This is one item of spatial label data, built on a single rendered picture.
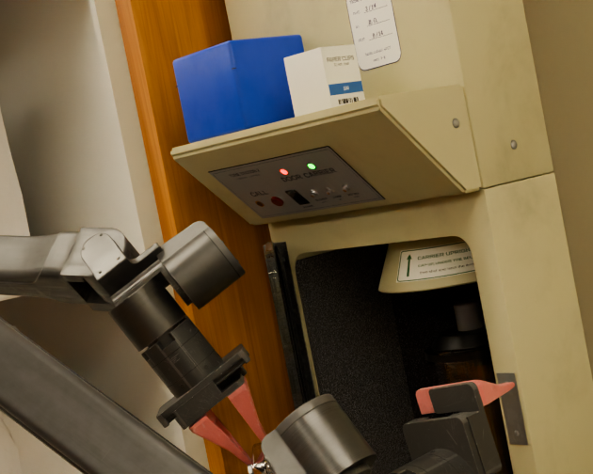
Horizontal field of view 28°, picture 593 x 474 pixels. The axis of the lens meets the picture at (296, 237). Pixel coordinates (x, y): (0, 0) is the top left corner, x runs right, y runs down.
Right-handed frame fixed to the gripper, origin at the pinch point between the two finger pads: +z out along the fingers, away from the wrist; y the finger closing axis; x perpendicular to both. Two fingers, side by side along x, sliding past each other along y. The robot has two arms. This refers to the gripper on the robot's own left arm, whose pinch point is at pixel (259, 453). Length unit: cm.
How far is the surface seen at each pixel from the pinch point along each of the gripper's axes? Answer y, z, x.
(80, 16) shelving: -15, -70, -121
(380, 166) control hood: -25.8, -14.4, 3.3
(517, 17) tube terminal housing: -45.9, -17.5, -0.9
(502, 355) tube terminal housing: -23.9, 6.7, 2.5
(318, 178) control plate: -21.1, -17.1, -3.3
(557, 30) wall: -60, -13, -37
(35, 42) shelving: -4, -74, -136
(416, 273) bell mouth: -23.3, -3.2, -7.0
